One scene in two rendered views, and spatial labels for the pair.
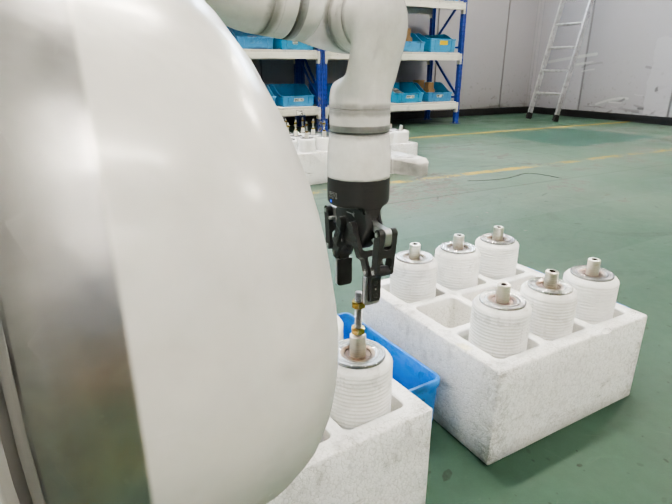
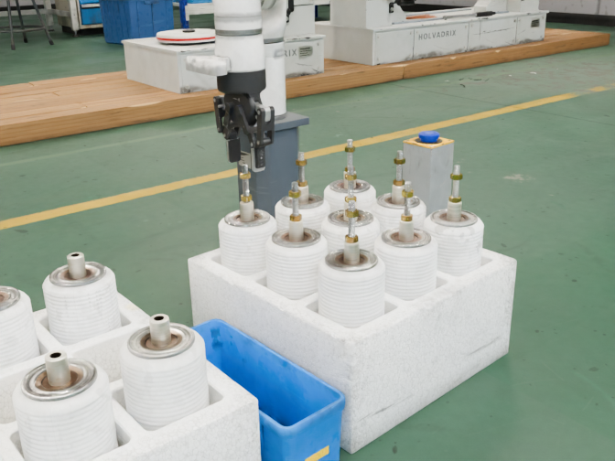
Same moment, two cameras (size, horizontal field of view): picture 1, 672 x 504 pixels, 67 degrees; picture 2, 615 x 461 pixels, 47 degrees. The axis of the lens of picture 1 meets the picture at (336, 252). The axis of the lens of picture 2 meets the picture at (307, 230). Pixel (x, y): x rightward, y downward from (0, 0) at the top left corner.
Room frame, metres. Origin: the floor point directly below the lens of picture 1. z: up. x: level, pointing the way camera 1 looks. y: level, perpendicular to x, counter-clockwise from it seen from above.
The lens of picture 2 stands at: (1.69, -0.11, 0.66)
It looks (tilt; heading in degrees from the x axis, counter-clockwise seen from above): 22 degrees down; 171
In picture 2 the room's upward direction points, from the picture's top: 1 degrees counter-clockwise
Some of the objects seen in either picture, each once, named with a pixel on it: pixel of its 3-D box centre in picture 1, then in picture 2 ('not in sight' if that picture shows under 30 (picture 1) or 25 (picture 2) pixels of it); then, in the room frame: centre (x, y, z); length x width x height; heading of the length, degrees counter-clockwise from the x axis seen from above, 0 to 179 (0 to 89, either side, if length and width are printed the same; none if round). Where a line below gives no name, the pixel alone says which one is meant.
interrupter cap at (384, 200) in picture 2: not in sight; (398, 201); (0.57, 0.24, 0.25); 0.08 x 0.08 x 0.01
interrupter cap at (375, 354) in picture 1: (357, 353); (247, 219); (0.60, -0.03, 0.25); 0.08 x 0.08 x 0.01
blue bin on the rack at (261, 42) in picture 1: (248, 38); not in sight; (5.32, 0.85, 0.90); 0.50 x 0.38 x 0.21; 27
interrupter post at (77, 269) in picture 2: (503, 293); (77, 266); (0.77, -0.28, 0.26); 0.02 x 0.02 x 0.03
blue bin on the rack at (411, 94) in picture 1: (398, 92); not in sight; (6.16, -0.73, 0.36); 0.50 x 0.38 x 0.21; 27
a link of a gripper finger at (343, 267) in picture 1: (343, 271); (257, 159); (0.63, -0.01, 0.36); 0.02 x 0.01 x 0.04; 118
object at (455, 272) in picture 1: (454, 286); (71, 451); (1.03, -0.26, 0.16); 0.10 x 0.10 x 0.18
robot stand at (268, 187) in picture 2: not in sight; (268, 178); (0.07, 0.07, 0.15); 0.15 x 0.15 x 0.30; 28
